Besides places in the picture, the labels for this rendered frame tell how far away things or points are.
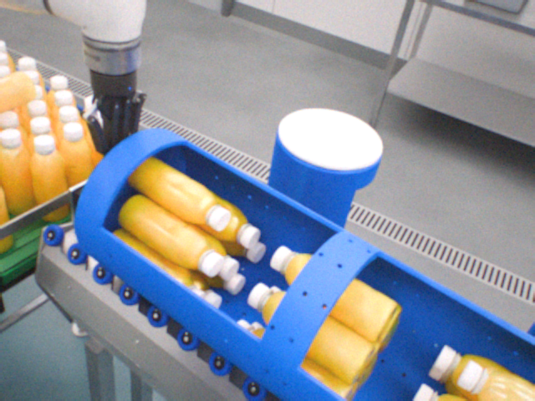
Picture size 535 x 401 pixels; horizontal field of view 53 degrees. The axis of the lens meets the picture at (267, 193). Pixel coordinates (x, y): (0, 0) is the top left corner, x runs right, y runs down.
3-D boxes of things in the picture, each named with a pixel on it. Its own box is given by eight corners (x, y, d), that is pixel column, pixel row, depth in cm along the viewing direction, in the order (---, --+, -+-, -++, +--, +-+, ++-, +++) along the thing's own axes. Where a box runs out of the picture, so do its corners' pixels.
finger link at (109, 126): (120, 101, 90) (114, 104, 89) (120, 156, 97) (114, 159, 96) (104, 93, 92) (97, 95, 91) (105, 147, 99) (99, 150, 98)
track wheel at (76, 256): (86, 249, 106) (93, 250, 108) (71, 238, 108) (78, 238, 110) (76, 269, 107) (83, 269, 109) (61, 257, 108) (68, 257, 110)
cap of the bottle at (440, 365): (445, 372, 85) (434, 365, 86) (456, 350, 85) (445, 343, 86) (444, 375, 82) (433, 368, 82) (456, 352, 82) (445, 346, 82)
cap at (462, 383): (485, 367, 74) (472, 359, 75) (471, 392, 73) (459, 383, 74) (481, 368, 78) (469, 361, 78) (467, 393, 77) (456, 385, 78)
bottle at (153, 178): (136, 150, 98) (215, 197, 90) (159, 156, 104) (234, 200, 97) (120, 185, 98) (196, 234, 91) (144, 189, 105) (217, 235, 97)
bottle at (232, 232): (155, 193, 102) (231, 241, 95) (179, 166, 104) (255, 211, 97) (166, 210, 108) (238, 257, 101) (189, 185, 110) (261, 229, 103)
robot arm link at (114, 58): (68, 27, 83) (71, 63, 86) (109, 49, 79) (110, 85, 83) (114, 15, 89) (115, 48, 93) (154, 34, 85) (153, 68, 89)
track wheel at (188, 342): (175, 352, 96) (181, 350, 98) (197, 352, 95) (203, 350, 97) (174, 326, 97) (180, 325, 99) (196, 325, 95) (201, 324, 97)
